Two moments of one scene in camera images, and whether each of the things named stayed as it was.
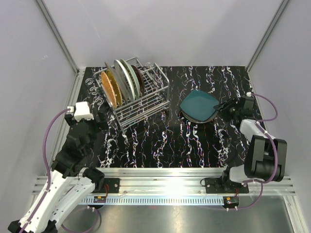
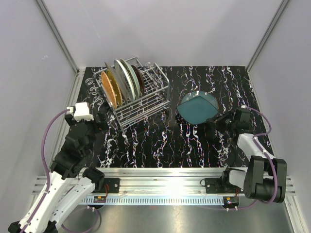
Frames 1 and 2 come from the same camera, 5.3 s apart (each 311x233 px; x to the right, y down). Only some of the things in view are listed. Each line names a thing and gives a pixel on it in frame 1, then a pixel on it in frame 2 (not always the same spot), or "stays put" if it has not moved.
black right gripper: (224, 106) → (216, 121)
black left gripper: (102, 123) stays put
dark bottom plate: (200, 122) → (207, 97)
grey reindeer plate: (120, 81) stays put
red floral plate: (140, 80) stays put
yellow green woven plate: (113, 80) stays put
